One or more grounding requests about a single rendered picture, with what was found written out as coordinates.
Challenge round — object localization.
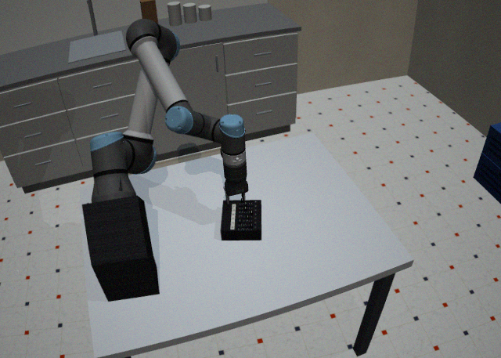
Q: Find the black lighting desk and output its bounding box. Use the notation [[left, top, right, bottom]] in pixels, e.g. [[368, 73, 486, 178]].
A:
[[221, 198, 261, 240]]

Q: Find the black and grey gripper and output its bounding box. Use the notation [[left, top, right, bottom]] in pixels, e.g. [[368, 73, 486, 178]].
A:
[[221, 147, 248, 204]]

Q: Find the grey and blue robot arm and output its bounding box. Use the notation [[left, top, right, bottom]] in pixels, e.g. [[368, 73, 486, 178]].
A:
[[90, 19, 246, 203]]

